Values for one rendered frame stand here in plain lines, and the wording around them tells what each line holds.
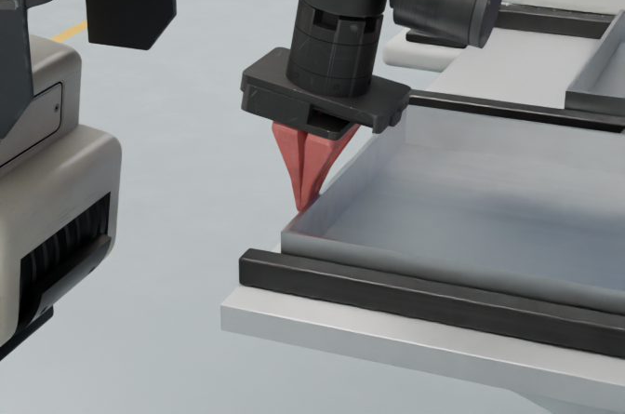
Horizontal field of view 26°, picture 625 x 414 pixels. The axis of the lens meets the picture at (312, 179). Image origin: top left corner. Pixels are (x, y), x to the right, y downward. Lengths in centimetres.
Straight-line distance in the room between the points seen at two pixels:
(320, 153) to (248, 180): 236
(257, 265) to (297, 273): 3
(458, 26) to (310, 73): 11
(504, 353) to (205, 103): 296
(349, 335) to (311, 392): 157
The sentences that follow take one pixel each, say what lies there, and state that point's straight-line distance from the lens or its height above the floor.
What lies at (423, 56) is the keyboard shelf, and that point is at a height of 80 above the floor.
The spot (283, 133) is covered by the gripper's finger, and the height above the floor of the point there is 97.
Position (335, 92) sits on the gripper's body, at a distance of 88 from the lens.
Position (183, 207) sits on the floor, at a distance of 312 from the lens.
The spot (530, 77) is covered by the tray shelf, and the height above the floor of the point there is 88.
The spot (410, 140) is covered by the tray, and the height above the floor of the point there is 89.
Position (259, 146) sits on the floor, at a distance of 345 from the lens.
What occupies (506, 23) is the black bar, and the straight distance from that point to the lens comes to 145.
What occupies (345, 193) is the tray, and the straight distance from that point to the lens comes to 100.
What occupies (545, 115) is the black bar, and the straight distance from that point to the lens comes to 116.
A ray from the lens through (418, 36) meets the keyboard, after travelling 163.
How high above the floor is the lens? 131
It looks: 24 degrees down
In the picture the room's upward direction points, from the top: straight up
